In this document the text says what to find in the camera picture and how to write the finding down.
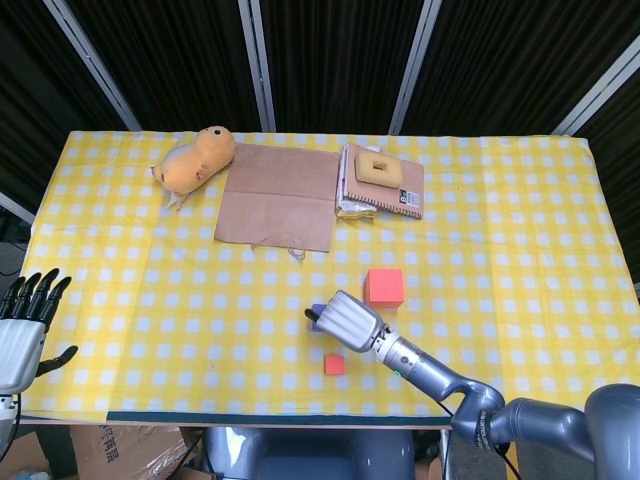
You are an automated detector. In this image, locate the brown spiral notebook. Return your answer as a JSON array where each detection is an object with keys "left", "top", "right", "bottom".
[{"left": 339, "top": 143, "right": 426, "bottom": 221}]

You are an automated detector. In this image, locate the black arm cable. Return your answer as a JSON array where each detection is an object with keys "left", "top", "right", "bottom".
[
  {"left": 438, "top": 398, "right": 521, "bottom": 480},
  {"left": 5, "top": 392, "right": 22, "bottom": 454}
]

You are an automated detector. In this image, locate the white partition post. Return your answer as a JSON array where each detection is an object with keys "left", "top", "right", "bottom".
[
  {"left": 0, "top": 192, "right": 36, "bottom": 225},
  {"left": 237, "top": 0, "right": 277, "bottom": 133},
  {"left": 43, "top": 0, "right": 142, "bottom": 132},
  {"left": 388, "top": 0, "right": 442, "bottom": 134},
  {"left": 551, "top": 38, "right": 640, "bottom": 137}
]

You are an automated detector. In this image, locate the brown cardboard box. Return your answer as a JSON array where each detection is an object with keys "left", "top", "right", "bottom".
[{"left": 0, "top": 424, "right": 201, "bottom": 480}]

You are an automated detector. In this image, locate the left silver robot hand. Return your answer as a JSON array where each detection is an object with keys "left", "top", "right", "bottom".
[{"left": 0, "top": 268, "right": 80, "bottom": 396}]

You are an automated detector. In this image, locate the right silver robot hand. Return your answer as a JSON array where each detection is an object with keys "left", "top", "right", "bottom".
[{"left": 304, "top": 289, "right": 394, "bottom": 354}]

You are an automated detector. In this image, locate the orange plush animal toy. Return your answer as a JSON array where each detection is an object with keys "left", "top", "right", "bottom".
[{"left": 147, "top": 126, "right": 237, "bottom": 210}]

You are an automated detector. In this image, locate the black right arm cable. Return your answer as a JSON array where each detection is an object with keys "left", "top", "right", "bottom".
[{"left": 438, "top": 398, "right": 521, "bottom": 480}]

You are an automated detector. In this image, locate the purple cube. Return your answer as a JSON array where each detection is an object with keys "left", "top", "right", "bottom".
[{"left": 308, "top": 303, "right": 329, "bottom": 333}]

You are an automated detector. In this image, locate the grey robot torso base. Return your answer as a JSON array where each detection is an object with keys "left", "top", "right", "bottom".
[{"left": 202, "top": 427, "right": 416, "bottom": 480}]

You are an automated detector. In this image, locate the flat brown paper bag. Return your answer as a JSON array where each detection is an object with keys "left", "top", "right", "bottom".
[{"left": 213, "top": 143, "right": 341, "bottom": 262}]

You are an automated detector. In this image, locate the large red foam cube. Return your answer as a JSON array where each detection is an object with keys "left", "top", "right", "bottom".
[{"left": 363, "top": 268, "right": 405, "bottom": 310}]

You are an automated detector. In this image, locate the yellow checked tablecloth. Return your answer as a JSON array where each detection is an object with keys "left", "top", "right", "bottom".
[{"left": 22, "top": 130, "right": 640, "bottom": 419}]

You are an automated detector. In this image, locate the yellow sponge block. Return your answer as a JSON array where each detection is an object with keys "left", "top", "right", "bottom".
[{"left": 353, "top": 149, "right": 404, "bottom": 187}]

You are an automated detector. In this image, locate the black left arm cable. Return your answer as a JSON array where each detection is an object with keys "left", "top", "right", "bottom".
[{"left": 5, "top": 392, "right": 22, "bottom": 454}]

